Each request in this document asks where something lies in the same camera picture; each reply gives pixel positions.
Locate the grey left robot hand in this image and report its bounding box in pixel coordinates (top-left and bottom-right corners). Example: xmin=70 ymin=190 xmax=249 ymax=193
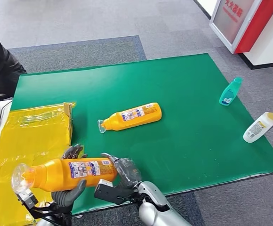
xmin=51 ymin=144 xmax=88 ymax=209

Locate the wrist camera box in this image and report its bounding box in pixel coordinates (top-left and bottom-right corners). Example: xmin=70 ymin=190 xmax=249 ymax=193
xmin=16 ymin=188 xmax=39 ymax=210
xmin=94 ymin=179 xmax=137 ymax=206

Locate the yellow plastic wrapped box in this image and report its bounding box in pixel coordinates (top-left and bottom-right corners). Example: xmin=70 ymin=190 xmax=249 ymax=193
xmin=0 ymin=102 xmax=84 ymax=226

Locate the red white display cabinet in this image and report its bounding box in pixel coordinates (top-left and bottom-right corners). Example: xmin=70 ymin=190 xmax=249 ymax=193
xmin=209 ymin=0 xmax=273 ymax=70

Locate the orange bottle with clear cap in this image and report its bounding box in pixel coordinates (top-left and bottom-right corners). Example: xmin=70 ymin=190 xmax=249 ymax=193
xmin=97 ymin=102 xmax=162 ymax=134
xmin=11 ymin=157 xmax=118 ymax=194

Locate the teal plastic bottle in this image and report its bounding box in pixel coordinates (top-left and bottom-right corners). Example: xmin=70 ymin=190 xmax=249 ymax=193
xmin=219 ymin=77 xmax=243 ymax=107

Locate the green table mat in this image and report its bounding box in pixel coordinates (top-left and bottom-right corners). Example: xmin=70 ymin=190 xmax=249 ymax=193
xmin=9 ymin=53 xmax=273 ymax=217

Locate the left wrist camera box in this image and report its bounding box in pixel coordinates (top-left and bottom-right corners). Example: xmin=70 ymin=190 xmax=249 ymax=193
xmin=16 ymin=188 xmax=39 ymax=210

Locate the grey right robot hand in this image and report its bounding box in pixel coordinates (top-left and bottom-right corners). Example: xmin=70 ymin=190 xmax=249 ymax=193
xmin=100 ymin=153 xmax=143 ymax=190

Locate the white bottle with yellow cap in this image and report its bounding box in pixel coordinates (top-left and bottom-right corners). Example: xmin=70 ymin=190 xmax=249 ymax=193
xmin=242 ymin=112 xmax=273 ymax=144

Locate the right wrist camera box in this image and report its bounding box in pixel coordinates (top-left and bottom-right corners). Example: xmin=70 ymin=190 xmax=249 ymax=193
xmin=94 ymin=179 xmax=137 ymax=206

